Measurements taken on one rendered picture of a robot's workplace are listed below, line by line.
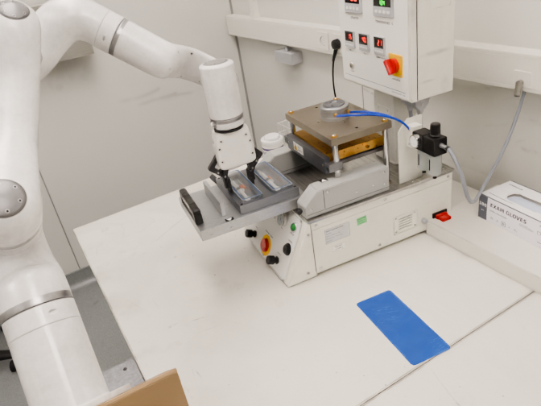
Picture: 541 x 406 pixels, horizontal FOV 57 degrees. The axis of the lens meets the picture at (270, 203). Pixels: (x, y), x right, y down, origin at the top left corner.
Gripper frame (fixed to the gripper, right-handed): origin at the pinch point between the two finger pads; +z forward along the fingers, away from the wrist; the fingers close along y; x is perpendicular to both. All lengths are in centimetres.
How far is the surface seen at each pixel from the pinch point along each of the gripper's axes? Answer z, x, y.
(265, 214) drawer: 6.0, -11.1, 1.8
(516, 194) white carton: 15, -30, 67
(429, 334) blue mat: 26, -49, 22
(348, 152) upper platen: -2.9, -10.4, 27.8
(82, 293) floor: 101, 132, -64
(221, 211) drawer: 3.0, -7.5, -8.2
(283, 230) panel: 15.0, -7.4, 7.4
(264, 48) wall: -4, 127, 62
